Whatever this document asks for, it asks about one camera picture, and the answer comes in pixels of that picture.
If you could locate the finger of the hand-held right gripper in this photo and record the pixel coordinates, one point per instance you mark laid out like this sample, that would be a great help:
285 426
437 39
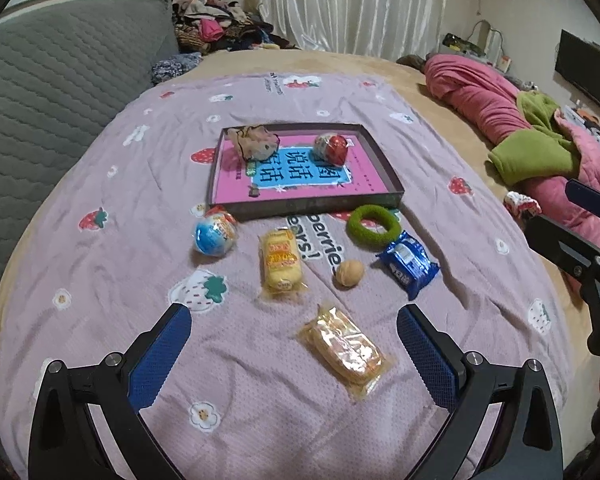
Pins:
560 245
595 199

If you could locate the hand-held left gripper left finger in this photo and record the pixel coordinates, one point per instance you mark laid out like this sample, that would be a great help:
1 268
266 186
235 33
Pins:
160 360

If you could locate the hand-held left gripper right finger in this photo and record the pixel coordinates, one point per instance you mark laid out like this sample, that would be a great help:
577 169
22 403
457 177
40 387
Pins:
426 360

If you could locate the clear biscuit packet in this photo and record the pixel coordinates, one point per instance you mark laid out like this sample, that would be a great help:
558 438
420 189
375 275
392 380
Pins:
345 350

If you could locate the blue cookie packet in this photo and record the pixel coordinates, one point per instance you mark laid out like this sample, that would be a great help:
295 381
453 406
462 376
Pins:
407 262

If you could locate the walnut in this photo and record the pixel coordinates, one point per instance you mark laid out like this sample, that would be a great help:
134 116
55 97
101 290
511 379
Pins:
349 274

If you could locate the blue and white toy egg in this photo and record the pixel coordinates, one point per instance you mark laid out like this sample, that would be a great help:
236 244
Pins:
215 234

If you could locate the dark shallow cardboard box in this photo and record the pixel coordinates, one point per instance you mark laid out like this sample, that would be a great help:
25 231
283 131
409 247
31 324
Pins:
305 207

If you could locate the knitted colourful cloth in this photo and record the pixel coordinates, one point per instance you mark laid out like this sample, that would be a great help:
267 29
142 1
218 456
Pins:
522 206

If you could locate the green fleece blanket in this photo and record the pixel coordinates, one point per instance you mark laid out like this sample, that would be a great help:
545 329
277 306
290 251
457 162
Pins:
530 155

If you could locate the purple strawberry printed blanket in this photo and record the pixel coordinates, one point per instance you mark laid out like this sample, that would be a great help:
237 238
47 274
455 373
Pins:
130 240

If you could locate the black television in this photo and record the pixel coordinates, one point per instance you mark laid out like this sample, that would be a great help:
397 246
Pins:
585 70

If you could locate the pink quilt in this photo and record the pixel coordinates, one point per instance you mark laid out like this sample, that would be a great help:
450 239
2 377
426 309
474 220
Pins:
480 100

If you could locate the yellow cake packet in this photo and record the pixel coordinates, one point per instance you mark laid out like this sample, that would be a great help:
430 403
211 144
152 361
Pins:
280 265

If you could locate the pink book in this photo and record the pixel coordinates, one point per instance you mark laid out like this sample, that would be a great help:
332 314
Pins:
305 180

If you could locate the brown cloth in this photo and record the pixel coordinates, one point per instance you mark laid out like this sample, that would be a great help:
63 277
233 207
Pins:
412 61

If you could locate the red wrapped ball snack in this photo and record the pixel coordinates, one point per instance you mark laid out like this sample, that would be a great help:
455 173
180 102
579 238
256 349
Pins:
332 149

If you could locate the grey quilted headboard cushion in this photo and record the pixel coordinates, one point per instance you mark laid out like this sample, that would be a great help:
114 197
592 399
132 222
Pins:
40 110

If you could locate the blue patterned cloth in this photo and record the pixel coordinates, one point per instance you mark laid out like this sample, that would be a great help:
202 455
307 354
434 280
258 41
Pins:
175 67

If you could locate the white curtain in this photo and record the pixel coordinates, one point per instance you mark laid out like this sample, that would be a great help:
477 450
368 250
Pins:
355 5

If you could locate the pile of clothes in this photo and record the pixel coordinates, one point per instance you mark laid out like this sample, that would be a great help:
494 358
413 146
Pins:
220 25

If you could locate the white arched metal frame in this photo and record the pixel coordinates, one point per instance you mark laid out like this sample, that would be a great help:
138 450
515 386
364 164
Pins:
487 40

